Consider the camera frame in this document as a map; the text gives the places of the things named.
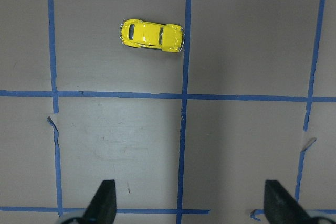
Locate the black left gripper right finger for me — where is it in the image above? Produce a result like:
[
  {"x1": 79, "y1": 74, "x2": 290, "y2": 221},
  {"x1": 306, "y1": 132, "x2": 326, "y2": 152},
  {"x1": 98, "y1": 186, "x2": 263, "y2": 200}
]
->
[{"x1": 264, "y1": 180, "x2": 313, "y2": 224}]

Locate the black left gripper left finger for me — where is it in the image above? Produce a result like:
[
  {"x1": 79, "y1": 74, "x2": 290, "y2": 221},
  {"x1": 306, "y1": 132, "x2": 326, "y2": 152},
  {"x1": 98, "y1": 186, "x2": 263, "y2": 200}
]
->
[{"x1": 80, "y1": 180, "x2": 117, "y2": 224}]

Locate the yellow beetle toy car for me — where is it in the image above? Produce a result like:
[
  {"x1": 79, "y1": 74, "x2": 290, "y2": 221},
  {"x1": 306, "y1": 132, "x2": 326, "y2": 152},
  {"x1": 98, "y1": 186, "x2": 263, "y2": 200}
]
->
[{"x1": 119, "y1": 19, "x2": 185, "y2": 53}]

